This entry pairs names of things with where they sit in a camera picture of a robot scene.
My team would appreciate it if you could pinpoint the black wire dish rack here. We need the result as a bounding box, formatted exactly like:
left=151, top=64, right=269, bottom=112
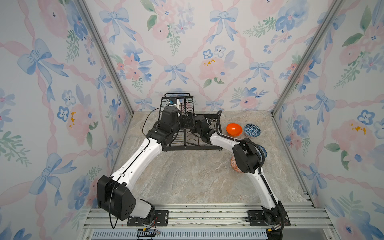
left=159, top=93, right=223, bottom=152

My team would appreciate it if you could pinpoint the red geometric pattern bowl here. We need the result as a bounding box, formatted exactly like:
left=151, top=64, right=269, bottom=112
left=231, top=156, right=243, bottom=173

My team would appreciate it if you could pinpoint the blue floral bowl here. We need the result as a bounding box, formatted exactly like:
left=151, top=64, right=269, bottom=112
left=259, top=145, right=268, bottom=158

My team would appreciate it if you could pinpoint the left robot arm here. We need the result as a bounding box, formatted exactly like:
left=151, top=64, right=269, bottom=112
left=97, top=106, right=195, bottom=226

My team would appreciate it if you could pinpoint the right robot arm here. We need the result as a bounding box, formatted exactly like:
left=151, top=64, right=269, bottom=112
left=193, top=115, right=287, bottom=232

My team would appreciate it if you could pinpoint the orange plastic bowl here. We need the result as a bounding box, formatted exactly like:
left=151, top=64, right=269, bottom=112
left=226, top=123, right=243, bottom=137

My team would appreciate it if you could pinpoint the blue triangle pattern bowl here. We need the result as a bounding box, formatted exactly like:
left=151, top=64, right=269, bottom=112
left=244, top=124, right=261, bottom=138

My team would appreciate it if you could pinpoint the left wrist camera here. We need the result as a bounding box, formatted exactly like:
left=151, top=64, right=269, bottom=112
left=169, top=98, right=181, bottom=110

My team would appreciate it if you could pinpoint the left aluminium corner post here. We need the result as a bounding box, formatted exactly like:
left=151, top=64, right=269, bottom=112
left=74, top=0, right=134, bottom=117

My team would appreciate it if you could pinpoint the aluminium corner post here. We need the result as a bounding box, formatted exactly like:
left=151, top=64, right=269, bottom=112
left=272, top=0, right=344, bottom=117
left=74, top=0, right=134, bottom=117

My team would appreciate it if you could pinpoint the aluminium mounting rail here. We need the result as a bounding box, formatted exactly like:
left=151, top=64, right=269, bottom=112
left=78, top=202, right=339, bottom=240

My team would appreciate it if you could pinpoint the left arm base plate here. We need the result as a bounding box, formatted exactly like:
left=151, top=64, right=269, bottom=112
left=127, top=210, right=169, bottom=227

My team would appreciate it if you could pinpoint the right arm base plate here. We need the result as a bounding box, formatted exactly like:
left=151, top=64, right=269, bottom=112
left=245, top=210, right=291, bottom=228

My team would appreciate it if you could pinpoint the right aluminium corner post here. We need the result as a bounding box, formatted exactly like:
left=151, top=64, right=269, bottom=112
left=272, top=0, right=344, bottom=117

